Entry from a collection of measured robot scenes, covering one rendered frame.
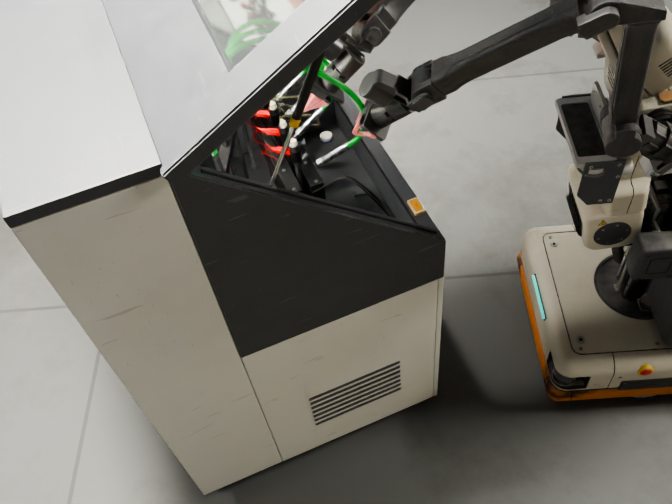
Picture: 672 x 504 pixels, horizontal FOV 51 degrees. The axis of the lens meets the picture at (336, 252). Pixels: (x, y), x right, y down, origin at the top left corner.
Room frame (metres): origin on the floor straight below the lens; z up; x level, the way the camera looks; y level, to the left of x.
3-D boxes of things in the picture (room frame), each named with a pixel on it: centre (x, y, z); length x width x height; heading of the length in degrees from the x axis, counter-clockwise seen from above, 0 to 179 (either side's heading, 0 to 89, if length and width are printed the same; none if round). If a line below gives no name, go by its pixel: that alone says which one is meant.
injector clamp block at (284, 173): (1.44, 0.10, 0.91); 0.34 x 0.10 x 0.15; 16
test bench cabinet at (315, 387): (1.32, 0.10, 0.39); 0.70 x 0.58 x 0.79; 16
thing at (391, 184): (1.39, -0.16, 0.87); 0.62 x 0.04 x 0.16; 16
